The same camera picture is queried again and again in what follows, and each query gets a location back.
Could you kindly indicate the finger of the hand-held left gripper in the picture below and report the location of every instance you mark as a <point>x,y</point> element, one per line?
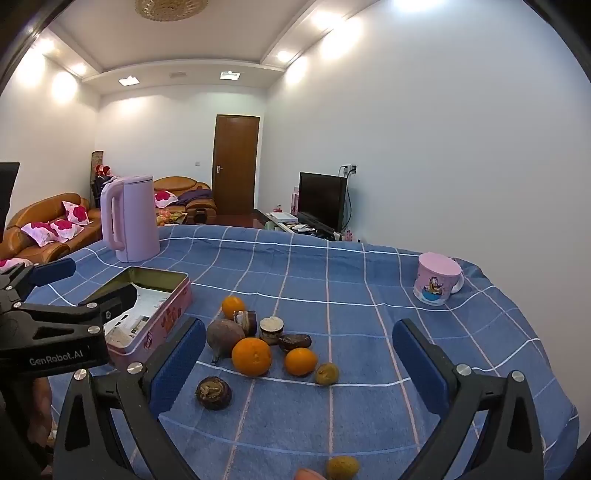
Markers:
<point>111,297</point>
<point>51,271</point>

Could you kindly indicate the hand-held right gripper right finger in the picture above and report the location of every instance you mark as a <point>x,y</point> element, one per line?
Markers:
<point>420,369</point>

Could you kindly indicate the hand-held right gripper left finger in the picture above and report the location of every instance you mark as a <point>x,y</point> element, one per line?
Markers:
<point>178,364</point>

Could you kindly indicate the dark wrinkled round fruit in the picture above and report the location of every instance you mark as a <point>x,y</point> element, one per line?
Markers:
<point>213,392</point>

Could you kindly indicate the pink tin box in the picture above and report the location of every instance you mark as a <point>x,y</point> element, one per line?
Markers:
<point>171,314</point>

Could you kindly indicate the purple beetroot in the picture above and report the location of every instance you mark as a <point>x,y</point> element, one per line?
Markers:
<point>224,336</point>

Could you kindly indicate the large orange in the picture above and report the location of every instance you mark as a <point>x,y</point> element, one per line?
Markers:
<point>251,356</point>

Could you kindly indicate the brown layered cut fruit piece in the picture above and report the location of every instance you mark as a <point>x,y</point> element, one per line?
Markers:
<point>244,321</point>

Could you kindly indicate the small orange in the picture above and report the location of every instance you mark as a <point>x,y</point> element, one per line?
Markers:
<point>233,305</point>

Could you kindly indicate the yellow-green round fruit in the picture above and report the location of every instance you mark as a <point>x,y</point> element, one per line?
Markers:
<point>327,374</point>
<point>342,467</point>

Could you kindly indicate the dark brown shrivelled fruit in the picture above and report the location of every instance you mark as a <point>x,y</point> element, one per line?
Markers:
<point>294,341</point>

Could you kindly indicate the medium orange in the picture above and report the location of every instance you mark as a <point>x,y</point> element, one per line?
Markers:
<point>301,361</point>

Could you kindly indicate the person's left hand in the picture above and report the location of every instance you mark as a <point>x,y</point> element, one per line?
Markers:
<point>41,406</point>

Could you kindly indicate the printed paper liner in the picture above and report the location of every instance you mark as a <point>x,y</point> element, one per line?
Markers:
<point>134,323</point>

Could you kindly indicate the pink floral cushion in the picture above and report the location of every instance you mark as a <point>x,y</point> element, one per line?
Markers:
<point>164,198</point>
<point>67,228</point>
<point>37,231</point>
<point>11,262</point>
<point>76,212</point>

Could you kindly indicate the long brown leather sofa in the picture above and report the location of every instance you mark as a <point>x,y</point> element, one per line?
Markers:
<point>41,207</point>

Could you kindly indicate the lilac electric kettle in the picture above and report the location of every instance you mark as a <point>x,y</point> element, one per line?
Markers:
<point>136,217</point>

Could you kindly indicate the pink cartoon mug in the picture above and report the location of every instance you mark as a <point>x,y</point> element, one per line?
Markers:
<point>434,277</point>

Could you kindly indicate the stack of dark chairs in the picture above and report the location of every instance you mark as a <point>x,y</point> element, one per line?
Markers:
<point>99,191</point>

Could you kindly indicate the red plush toy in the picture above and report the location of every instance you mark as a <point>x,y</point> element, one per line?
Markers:
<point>102,170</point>

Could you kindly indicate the decorative standing scroll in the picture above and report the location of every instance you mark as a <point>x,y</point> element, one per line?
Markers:
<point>97,159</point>

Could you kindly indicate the purple blanket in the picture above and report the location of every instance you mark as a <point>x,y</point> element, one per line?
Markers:
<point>196,197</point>

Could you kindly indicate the blue checked tablecloth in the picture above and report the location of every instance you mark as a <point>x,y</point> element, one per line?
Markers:
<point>323,277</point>

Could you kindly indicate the small brown leather sofa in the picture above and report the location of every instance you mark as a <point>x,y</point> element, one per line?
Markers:
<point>184,183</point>

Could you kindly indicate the dark tv stand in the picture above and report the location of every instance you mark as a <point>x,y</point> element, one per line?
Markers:
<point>261,214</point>

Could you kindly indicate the white flat box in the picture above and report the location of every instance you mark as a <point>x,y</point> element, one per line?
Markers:
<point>282,216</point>

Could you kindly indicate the brown wooden door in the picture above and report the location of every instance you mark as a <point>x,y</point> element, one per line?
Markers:
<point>235,161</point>

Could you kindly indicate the black television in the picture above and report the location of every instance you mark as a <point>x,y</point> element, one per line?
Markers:
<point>321,198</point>

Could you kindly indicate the pink gift box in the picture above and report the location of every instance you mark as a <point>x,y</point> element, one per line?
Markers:
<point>294,198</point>

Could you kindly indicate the square ceiling panel light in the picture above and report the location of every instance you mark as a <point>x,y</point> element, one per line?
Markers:
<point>129,81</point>
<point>229,74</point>

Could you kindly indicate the ceiling air vent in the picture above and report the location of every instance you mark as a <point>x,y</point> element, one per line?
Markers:
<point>180,74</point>

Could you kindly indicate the round ceiling lamp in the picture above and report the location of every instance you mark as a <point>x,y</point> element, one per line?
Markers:
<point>171,7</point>

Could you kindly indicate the white wall socket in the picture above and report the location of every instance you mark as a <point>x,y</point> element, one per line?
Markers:
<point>349,169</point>

